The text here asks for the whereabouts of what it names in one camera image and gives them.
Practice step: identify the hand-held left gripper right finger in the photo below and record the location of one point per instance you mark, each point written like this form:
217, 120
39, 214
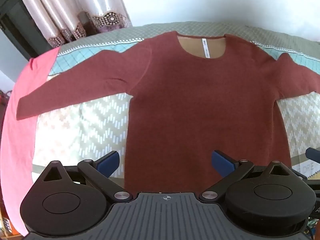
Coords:
223, 164

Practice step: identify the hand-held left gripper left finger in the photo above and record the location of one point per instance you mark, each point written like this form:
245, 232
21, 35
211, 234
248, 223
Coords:
109, 164

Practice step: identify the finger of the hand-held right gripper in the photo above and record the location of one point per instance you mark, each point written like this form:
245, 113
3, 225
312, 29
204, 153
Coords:
314, 153

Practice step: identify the dark red sweater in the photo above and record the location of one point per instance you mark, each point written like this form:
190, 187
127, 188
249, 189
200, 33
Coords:
200, 105

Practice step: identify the patterned green beige quilt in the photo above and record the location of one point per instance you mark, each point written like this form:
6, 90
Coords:
87, 130

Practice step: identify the pink bed sheet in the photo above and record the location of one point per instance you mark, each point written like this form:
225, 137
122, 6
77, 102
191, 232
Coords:
17, 142

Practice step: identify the pale pink lace-trimmed curtain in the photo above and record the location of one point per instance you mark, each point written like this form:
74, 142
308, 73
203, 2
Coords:
50, 5

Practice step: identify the dark window frame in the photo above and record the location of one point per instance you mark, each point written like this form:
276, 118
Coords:
17, 25

